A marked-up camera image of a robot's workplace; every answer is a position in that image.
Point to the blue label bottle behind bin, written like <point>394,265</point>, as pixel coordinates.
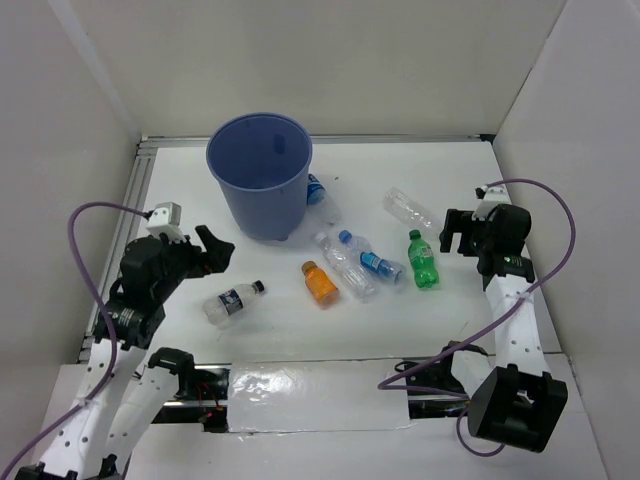
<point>320,203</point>

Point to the left aluminium rail frame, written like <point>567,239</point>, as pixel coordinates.
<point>126,230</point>

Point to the orange juice bottle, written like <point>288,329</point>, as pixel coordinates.
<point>319,285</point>

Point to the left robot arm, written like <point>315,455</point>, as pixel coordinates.
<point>125,386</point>

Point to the clear bottle blue cap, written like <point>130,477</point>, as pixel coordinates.
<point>389,272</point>

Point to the clear bottle white cap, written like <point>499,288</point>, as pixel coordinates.
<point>351,274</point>

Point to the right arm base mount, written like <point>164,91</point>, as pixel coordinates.
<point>435,393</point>

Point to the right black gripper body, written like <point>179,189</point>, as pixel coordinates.
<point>480,236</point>

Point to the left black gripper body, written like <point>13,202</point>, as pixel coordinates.
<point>183,262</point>

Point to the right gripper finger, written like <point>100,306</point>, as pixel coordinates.
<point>446,240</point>
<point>459,221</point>

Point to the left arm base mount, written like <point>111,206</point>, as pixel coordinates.
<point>203,403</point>

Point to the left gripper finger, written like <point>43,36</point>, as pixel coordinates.
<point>215,248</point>
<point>209,263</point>

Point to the green soda bottle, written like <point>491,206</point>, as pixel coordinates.
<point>422,261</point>

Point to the blue plastic bin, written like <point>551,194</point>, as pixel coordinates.
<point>261,162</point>

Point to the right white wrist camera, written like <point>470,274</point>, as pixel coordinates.
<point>489,198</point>

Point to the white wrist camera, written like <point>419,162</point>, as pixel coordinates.
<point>489,198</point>
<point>165,219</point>

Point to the back aluminium rail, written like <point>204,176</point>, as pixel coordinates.
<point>170,142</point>

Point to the clear crushed bottle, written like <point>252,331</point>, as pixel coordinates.
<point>411,213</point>

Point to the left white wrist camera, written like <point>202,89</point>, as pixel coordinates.
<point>165,219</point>

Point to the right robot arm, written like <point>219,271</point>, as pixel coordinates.
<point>514,400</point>

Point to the clear bottle black cap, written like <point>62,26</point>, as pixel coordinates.
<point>221,308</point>

